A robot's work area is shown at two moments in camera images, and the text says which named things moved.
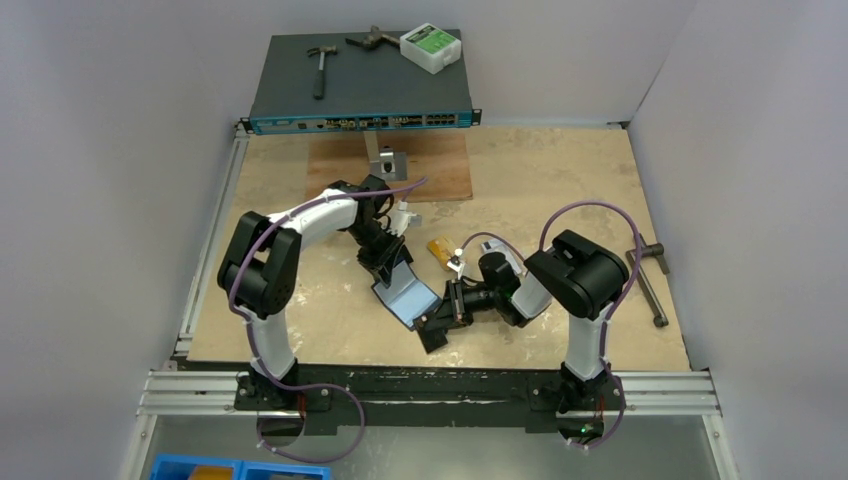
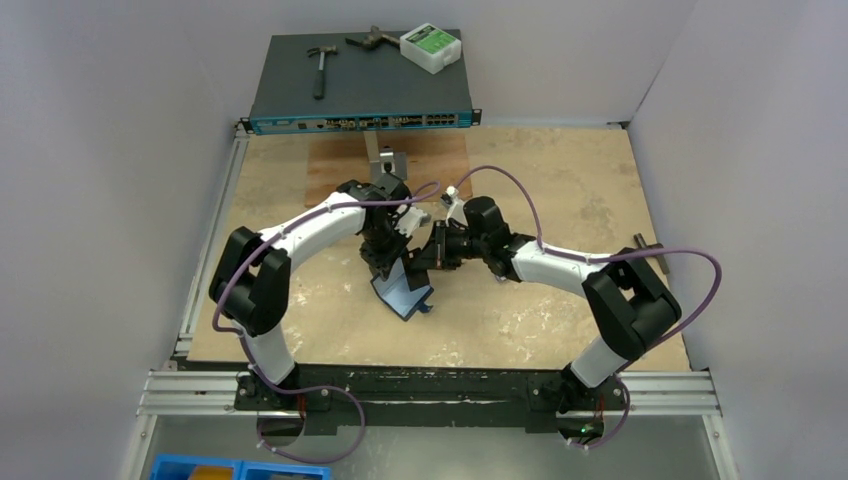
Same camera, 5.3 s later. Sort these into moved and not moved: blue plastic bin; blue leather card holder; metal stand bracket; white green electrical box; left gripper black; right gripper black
Moved: right gripper black; blue leather card holder
Not moved: left gripper black; metal stand bracket; white green electrical box; blue plastic bin
